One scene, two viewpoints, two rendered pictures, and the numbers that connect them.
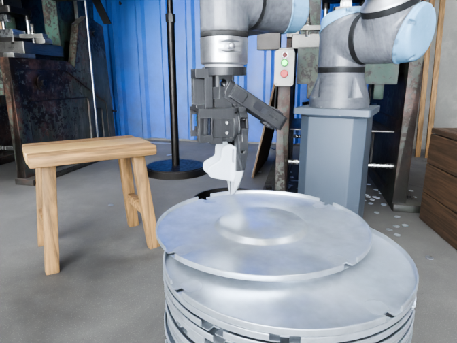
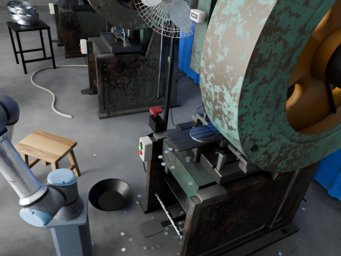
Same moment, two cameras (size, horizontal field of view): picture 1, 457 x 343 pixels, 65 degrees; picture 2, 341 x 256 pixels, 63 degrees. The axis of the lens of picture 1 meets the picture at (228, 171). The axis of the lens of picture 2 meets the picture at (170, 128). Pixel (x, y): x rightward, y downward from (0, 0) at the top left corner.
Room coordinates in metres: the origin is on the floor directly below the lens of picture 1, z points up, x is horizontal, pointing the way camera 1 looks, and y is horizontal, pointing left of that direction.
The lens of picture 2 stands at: (0.72, -1.24, 1.58)
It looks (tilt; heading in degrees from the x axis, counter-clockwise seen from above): 34 degrees down; 48
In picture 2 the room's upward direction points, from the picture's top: 6 degrees clockwise
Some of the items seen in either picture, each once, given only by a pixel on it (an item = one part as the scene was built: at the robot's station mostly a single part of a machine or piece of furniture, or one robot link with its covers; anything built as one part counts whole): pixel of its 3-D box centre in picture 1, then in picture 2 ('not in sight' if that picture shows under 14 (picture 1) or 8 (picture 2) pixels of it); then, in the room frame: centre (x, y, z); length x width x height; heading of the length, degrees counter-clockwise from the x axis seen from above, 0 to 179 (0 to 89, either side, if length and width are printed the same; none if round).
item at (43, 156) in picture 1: (93, 197); (49, 162); (1.07, 0.42, 0.16); 0.34 x 0.24 x 0.34; 122
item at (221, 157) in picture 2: not in sight; (220, 160); (1.57, -0.67, 0.75); 0.03 x 0.03 x 0.10; 78
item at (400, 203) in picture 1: (392, 94); (260, 201); (1.81, -0.81, 0.45); 0.92 x 0.12 x 0.90; 168
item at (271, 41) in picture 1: (268, 54); (156, 130); (1.56, -0.17, 0.62); 0.10 x 0.06 x 0.20; 78
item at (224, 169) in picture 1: (224, 171); not in sight; (0.58, 0.01, 0.37); 0.06 x 0.03 x 0.09; 107
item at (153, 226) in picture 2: not in sight; (185, 216); (1.59, -0.49, 0.14); 0.59 x 0.10 x 0.05; 168
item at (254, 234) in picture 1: (261, 223); not in sight; (0.47, -0.05, 0.32); 0.29 x 0.29 x 0.01
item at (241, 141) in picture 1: (238, 143); not in sight; (0.58, -0.02, 0.42); 0.05 x 0.02 x 0.09; 17
